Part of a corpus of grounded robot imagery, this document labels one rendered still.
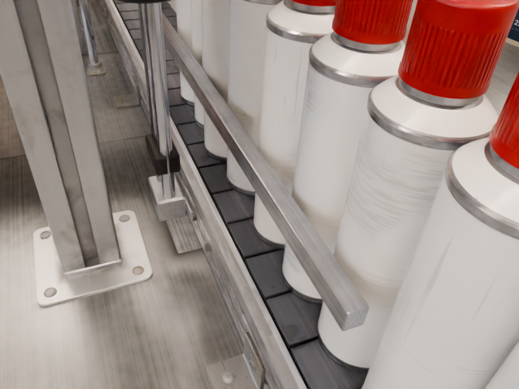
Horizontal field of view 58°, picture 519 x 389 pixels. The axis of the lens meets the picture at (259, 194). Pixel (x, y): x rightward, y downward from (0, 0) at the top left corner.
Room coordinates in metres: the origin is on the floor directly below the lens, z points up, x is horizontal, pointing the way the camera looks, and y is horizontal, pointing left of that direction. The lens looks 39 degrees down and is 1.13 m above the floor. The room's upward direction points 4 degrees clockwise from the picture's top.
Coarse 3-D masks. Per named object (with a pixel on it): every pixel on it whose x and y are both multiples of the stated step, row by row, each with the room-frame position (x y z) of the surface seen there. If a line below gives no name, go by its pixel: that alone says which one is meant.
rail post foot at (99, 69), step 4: (84, 60) 0.64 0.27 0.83; (88, 60) 0.64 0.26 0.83; (100, 60) 0.64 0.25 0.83; (88, 64) 0.62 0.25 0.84; (92, 64) 0.62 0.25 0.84; (96, 64) 0.62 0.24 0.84; (100, 64) 0.62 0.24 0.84; (88, 68) 0.61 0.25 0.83; (92, 68) 0.61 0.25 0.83; (96, 68) 0.62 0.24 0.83; (100, 68) 0.62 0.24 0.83; (104, 68) 0.62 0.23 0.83; (88, 72) 0.60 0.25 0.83; (92, 72) 0.60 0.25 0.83; (96, 72) 0.60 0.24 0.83; (100, 72) 0.61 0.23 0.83; (104, 72) 0.61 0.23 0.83
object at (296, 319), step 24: (168, 72) 0.52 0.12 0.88; (168, 96) 0.46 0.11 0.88; (192, 120) 0.41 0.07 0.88; (192, 144) 0.37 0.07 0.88; (216, 168) 0.33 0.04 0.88; (216, 192) 0.30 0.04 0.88; (240, 216) 0.27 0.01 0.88; (240, 240) 0.25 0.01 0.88; (264, 264) 0.23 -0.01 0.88; (264, 288) 0.20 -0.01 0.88; (288, 288) 0.21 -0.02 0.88; (288, 312) 0.19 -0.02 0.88; (312, 312) 0.19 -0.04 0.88; (288, 336) 0.17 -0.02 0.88; (312, 336) 0.17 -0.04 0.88; (312, 360) 0.15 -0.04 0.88; (312, 384) 0.14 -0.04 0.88; (336, 384) 0.14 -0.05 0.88; (360, 384) 0.14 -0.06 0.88
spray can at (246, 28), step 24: (240, 0) 0.31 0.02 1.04; (264, 0) 0.30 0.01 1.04; (240, 24) 0.31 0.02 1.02; (264, 24) 0.30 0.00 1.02; (240, 48) 0.30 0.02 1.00; (264, 48) 0.30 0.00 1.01; (240, 72) 0.30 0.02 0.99; (240, 96) 0.30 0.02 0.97; (240, 120) 0.30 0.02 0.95; (240, 168) 0.30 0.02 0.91; (240, 192) 0.30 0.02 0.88
